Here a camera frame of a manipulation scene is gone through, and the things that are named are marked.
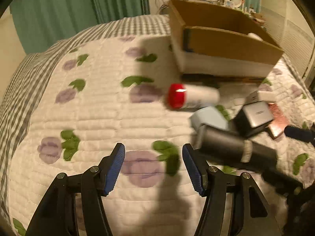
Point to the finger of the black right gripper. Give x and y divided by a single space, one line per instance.
304 135

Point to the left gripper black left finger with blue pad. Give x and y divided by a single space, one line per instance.
56 213

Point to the white rectangular charger box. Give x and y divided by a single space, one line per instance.
258 96

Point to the white cylindrical bottle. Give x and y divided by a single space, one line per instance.
254 36

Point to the grey checked bed sheet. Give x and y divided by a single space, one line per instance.
29 82

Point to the white bottle red cap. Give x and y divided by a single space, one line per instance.
185 96

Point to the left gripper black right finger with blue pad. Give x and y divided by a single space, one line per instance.
250 212

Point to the red patterned box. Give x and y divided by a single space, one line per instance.
279 122

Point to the grey power adapter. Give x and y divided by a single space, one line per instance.
253 118

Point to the green curtain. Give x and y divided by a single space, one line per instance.
41 23

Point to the light blue small box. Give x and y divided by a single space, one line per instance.
208 116

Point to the white floral quilt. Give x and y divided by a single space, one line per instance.
107 92

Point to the white louvered wardrobe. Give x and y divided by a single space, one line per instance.
288 27

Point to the brown cardboard box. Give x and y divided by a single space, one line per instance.
212 40

